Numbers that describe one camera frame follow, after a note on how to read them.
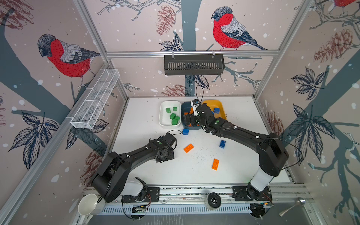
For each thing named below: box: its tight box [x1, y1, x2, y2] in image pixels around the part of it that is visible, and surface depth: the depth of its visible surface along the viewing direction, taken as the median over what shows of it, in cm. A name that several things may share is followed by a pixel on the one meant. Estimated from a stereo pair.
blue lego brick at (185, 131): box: [182, 128, 189, 136], surface depth 101 cm
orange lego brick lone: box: [211, 157, 220, 171], surface depth 85 cm
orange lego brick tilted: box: [183, 143, 195, 154], surface depth 92 cm
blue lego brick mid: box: [218, 139, 226, 149], surface depth 93 cm
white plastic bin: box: [158, 100, 182, 127], surface depth 110 cm
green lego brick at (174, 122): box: [171, 119, 179, 126], surface depth 106 cm
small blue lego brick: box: [213, 107, 221, 114], surface depth 113 cm
